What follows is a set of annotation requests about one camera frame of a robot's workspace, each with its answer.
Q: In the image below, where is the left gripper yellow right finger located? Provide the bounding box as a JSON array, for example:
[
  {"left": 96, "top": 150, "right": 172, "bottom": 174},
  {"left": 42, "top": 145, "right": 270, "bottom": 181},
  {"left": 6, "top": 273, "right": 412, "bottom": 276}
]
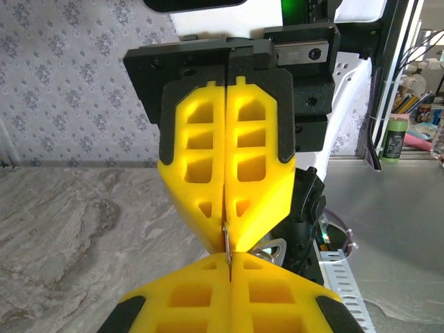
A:
[{"left": 230, "top": 252, "right": 361, "bottom": 333}]

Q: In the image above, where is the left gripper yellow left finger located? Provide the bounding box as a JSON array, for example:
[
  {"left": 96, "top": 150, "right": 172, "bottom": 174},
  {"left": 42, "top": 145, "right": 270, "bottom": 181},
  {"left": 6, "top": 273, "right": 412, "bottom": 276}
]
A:
[{"left": 99, "top": 252, "right": 232, "bottom": 333}]

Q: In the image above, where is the silver chain with green tag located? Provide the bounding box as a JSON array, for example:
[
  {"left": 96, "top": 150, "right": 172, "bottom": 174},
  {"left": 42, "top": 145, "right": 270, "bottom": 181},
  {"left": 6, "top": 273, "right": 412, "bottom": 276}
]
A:
[{"left": 223, "top": 221, "right": 233, "bottom": 268}]

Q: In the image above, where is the small circuit board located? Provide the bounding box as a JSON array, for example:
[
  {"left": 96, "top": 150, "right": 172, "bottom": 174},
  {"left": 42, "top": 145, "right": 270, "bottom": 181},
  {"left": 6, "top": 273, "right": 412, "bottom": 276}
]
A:
[{"left": 317, "top": 221, "right": 334, "bottom": 253}]

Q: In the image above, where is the grey metal sheet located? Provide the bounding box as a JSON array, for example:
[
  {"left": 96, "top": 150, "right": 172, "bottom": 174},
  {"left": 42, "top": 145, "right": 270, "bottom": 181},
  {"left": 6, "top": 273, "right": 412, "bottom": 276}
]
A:
[{"left": 324, "top": 157, "right": 444, "bottom": 333}]

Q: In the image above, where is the green bottle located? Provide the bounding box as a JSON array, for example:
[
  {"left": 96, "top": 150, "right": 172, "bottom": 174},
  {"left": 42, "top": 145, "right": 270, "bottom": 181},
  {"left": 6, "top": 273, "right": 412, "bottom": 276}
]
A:
[{"left": 382, "top": 117, "right": 408, "bottom": 163}]

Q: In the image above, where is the dark bottle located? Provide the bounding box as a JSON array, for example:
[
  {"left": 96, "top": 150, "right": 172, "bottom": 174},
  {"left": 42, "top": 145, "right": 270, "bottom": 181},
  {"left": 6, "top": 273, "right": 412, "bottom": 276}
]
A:
[{"left": 416, "top": 96, "right": 435, "bottom": 123}]

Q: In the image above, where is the clear plastic bottle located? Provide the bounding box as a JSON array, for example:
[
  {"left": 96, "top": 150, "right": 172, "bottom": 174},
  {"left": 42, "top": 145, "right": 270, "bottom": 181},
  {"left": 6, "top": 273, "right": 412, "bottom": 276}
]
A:
[{"left": 429, "top": 110, "right": 444, "bottom": 164}]

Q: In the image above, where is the white round device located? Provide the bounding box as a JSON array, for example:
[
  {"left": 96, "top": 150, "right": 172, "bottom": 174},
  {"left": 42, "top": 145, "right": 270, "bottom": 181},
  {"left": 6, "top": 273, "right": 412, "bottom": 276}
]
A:
[{"left": 400, "top": 74, "right": 429, "bottom": 94}]

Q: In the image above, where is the white slotted cable duct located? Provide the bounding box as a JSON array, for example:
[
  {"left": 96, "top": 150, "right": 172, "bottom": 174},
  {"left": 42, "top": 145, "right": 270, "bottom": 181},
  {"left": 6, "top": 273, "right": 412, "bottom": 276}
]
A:
[{"left": 318, "top": 250, "right": 377, "bottom": 333}]

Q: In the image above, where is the thin purple base cable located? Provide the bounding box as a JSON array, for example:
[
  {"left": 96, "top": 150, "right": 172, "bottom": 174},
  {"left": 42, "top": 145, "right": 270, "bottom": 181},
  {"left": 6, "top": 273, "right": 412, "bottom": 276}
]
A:
[{"left": 324, "top": 207, "right": 359, "bottom": 259}]

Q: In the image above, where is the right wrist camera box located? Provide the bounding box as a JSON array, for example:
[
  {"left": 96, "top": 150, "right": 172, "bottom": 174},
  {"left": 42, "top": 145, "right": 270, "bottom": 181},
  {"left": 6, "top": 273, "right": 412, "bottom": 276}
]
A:
[{"left": 142, "top": 0, "right": 284, "bottom": 38}]

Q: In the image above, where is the black stand post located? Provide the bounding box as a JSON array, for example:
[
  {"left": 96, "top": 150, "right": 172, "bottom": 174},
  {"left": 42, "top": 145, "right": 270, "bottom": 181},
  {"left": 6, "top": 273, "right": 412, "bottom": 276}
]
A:
[{"left": 370, "top": 0, "right": 426, "bottom": 171}]

